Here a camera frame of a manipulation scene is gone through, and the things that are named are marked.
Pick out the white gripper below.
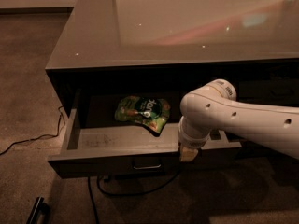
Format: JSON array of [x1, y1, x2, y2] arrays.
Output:
[[178, 121, 209, 162]]

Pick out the grey drawer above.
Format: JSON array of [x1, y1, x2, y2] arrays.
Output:
[[47, 89, 243, 179], [237, 79, 299, 107]]

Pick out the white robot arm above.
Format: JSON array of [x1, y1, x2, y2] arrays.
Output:
[[178, 79, 299, 159]]

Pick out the grey drawer cabinet counter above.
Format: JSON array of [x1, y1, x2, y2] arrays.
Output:
[[44, 0, 299, 161]]

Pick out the green snack bag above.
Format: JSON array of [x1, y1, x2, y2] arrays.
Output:
[[114, 95, 171, 135]]

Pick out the black object on floor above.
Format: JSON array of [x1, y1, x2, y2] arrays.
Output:
[[26, 197, 50, 224]]

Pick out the thin black floor cable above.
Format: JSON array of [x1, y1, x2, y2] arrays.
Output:
[[0, 105, 68, 157]]

